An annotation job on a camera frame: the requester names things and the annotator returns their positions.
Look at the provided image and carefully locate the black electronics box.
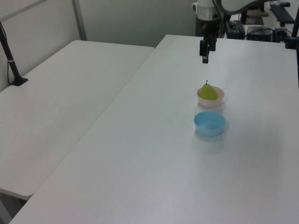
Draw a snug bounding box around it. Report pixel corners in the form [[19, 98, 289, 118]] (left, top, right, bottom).
[[246, 26, 273, 41]]

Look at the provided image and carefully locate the brown wooden board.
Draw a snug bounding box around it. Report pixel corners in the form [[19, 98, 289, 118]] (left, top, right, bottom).
[[247, 9, 270, 17]]

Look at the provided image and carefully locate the black flat pad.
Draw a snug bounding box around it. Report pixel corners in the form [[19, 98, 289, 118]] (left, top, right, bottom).
[[244, 15, 265, 25]]

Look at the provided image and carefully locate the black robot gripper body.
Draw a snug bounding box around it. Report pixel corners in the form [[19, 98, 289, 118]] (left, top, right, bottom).
[[198, 18, 221, 39]]

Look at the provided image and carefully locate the black clamp stand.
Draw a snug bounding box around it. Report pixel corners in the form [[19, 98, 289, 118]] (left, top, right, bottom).
[[284, 13, 299, 50]]

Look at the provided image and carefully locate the grey device with orange knob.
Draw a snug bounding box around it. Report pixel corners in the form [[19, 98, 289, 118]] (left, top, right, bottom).
[[272, 22, 287, 43]]

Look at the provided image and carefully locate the green pear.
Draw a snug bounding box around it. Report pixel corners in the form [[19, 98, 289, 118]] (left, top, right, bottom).
[[199, 80, 219, 101]]

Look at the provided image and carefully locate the pink plastic bowl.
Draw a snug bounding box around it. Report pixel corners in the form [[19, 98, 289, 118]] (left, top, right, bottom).
[[196, 86, 225, 108]]

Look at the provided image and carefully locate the black and green device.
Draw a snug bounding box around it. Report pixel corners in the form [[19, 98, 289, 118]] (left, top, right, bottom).
[[225, 20, 245, 39]]

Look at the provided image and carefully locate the thin black pole cable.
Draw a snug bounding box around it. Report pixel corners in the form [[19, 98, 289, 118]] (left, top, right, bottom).
[[0, 21, 12, 85]]

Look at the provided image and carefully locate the black keyboard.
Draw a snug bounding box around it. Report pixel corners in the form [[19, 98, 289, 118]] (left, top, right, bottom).
[[269, 4, 295, 23]]

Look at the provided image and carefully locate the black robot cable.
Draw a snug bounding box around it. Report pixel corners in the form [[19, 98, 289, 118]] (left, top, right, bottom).
[[211, 0, 225, 38]]

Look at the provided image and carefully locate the blue plastic bowl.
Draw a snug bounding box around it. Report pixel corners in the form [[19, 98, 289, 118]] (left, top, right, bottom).
[[193, 111, 226, 137]]

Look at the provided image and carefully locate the black camera pole with base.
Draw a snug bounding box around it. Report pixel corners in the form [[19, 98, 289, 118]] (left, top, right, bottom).
[[0, 21, 29, 87]]

